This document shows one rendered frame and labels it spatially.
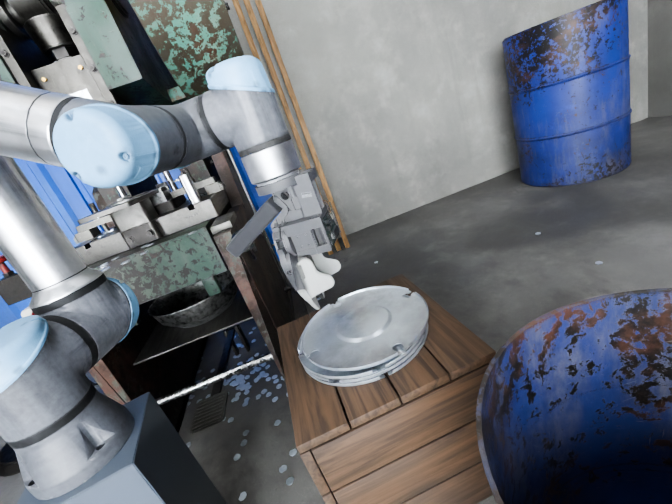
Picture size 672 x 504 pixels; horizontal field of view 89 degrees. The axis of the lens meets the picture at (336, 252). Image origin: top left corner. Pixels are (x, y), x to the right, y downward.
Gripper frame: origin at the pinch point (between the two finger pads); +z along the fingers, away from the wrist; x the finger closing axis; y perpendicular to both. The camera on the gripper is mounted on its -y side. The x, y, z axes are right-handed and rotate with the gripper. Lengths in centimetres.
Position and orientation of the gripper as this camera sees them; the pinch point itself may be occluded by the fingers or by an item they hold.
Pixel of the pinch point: (313, 297)
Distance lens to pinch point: 57.4
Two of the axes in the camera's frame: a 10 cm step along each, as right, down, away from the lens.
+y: 9.3, -2.2, -3.1
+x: 1.9, -4.2, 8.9
